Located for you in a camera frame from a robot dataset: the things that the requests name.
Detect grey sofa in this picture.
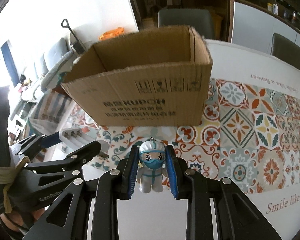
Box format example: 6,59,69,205
8,38,75,102

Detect dark chair behind box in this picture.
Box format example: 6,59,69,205
158,9,215,40

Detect patterned tile table mat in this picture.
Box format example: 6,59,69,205
66,79,300,193

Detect black handled floor tool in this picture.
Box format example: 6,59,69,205
61,18,86,56

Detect striped fabric basket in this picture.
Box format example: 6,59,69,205
27,89,72,136

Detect dark chair at right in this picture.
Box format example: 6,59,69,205
271,33,300,70

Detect orange plastic crate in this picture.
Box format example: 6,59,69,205
98,27,125,41

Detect white medic figurine keychain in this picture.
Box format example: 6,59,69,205
136,138,167,193

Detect white battery charger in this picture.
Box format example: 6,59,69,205
59,128,109,160

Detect brown cardboard box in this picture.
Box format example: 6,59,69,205
62,25,212,126

